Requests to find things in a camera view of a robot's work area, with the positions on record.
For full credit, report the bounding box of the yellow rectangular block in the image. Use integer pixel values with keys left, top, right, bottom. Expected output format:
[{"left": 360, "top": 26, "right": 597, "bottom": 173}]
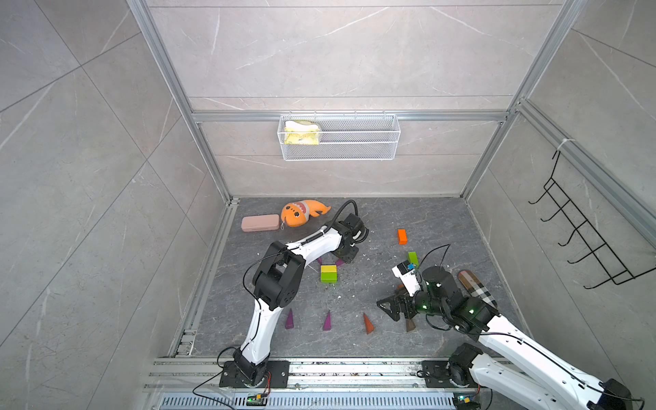
[{"left": 320, "top": 265, "right": 338, "bottom": 274}]

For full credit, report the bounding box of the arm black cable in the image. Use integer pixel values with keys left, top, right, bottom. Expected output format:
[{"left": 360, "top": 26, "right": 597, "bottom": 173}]
[
  {"left": 414, "top": 243, "right": 644, "bottom": 406},
  {"left": 242, "top": 198, "right": 370, "bottom": 355}
]

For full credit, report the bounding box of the white wire wall basket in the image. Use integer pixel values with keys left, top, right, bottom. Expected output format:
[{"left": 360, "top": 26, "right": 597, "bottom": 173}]
[{"left": 277, "top": 114, "right": 401, "bottom": 162}]

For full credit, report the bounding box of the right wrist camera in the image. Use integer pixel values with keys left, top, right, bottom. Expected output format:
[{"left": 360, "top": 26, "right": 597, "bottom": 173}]
[{"left": 392, "top": 261, "right": 421, "bottom": 297}]

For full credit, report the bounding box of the black wire hook rack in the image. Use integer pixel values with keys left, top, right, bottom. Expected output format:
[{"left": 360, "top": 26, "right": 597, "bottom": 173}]
[{"left": 528, "top": 150, "right": 655, "bottom": 290}]

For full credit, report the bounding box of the pink rectangular case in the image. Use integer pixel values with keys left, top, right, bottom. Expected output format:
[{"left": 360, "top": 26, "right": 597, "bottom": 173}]
[{"left": 241, "top": 215, "right": 280, "bottom": 232}]

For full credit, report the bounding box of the green rectangular block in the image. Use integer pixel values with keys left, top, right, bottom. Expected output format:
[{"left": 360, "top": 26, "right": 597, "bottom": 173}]
[{"left": 320, "top": 272, "right": 338, "bottom": 284}]

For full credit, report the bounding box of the reddish brown wedge block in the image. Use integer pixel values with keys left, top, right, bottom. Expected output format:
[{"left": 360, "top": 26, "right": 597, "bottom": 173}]
[{"left": 362, "top": 314, "right": 375, "bottom": 335}]

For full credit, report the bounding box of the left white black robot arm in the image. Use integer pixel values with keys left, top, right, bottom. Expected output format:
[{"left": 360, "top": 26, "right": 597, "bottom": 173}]
[{"left": 233, "top": 213, "right": 369, "bottom": 385}]

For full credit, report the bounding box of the orange rectangular block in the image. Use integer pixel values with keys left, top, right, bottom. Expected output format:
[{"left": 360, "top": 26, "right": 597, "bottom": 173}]
[{"left": 397, "top": 229, "right": 408, "bottom": 245}]

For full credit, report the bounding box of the yellow white cloth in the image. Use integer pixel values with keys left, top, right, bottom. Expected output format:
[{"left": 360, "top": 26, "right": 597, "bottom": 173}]
[{"left": 282, "top": 120, "right": 322, "bottom": 145}]

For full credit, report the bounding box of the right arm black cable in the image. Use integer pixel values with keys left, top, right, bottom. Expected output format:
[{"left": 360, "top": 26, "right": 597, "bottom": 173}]
[{"left": 414, "top": 243, "right": 644, "bottom": 406}]

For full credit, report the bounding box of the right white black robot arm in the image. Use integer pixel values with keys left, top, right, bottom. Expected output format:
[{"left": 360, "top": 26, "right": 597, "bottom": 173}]
[{"left": 377, "top": 261, "right": 645, "bottom": 409}]

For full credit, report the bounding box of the plaid brown cylinder case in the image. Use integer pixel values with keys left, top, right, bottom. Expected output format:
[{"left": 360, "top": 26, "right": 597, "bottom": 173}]
[{"left": 457, "top": 270, "right": 498, "bottom": 309}]

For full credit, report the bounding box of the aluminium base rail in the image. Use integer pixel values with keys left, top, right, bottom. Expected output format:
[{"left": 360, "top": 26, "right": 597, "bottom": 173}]
[{"left": 137, "top": 357, "right": 565, "bottom": 410}]

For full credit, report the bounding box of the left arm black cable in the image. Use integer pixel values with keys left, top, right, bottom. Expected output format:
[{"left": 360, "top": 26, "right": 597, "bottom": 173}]
[{"left": 242, "top": 198, "right": 370, "bottom": 355}]

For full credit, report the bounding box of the orange fish plush toy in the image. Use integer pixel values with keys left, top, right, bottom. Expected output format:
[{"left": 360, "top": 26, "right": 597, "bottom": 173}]
[{"left": 280, "top": 200, "right": 331, "bottom": 227}]

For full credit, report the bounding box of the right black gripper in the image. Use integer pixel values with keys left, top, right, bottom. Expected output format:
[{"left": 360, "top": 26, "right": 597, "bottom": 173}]
[{"left": 375, "top": 283, "right": 446, "bottom": 320}]

